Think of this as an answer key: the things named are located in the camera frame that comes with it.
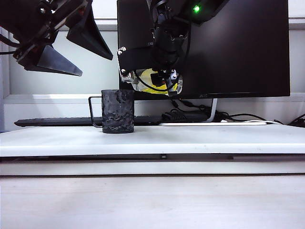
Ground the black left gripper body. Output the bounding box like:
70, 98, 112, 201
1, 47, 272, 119
9, 0, 88, 62

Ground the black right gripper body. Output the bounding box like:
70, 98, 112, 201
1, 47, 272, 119
152, 22, 191, 70

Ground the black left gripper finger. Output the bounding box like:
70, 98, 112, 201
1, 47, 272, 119
18, 45, 83, 77
66, 0, 113, 61

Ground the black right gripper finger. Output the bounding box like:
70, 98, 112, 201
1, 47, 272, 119
150, 71, 167, 88
166, 68, 180, 97

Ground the clear bottle with yellow label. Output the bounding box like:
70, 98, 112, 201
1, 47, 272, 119
131, 68, 184, 97

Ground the wide aluminium partition ledge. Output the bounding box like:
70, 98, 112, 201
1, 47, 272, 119
3, 93, 305, 105

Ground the black power adapter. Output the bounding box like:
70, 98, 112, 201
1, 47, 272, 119
161, 109, 210, 123

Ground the silver white monitor stand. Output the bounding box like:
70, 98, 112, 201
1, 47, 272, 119
158, 98, 267, 127

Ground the black computer keyboard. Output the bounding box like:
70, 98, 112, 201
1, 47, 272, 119
13, 115, 165, 127

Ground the white raised desk board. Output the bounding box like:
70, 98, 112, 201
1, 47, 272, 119
0, 124, 305, 177

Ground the black AOC computer monitor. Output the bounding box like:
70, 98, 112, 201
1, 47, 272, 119
116, 0, 291, 101

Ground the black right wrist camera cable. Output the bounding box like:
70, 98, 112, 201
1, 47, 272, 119
135, 28, 192, 93

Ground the black monitor cable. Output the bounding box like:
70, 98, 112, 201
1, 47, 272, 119
171, 99, 208, 113

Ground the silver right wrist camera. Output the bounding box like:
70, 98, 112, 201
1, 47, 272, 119
120, 71, 133, 83

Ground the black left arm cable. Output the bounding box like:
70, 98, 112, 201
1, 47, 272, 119
0, 33, 21, 55

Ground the black textured cup with handle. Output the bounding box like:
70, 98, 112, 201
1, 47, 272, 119
88, 89, 135, 135

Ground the long black curved cable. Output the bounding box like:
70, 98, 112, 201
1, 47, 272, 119
214, 111, 285, 125

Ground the white cable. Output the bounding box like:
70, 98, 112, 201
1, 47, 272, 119
220, 119, 279, 125

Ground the thin aluminium partition rail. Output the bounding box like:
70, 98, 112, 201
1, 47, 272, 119
53, 18, 305, 32

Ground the black cable bundle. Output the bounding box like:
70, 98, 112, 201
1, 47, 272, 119
274, 114, 305, 128

